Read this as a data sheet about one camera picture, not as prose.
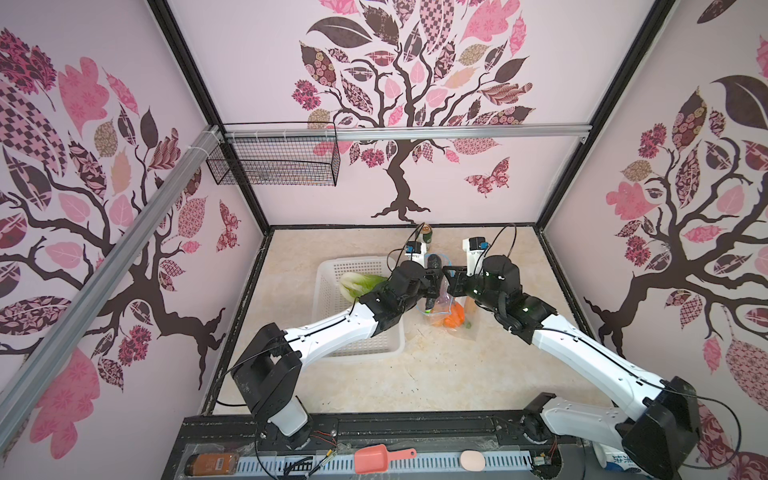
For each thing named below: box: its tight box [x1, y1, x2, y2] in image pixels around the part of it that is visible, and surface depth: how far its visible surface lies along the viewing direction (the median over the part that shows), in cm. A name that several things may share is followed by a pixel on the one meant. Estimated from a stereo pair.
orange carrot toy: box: [452, 302, 465, 325], surface depth 87 cm
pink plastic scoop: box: [354, 444, 417, 475], surface depth 71 cm
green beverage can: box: [421, 223, 433, 243], surface depth 108 cm
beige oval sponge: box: [460, 450, 485, 472], surface depth 71 cm
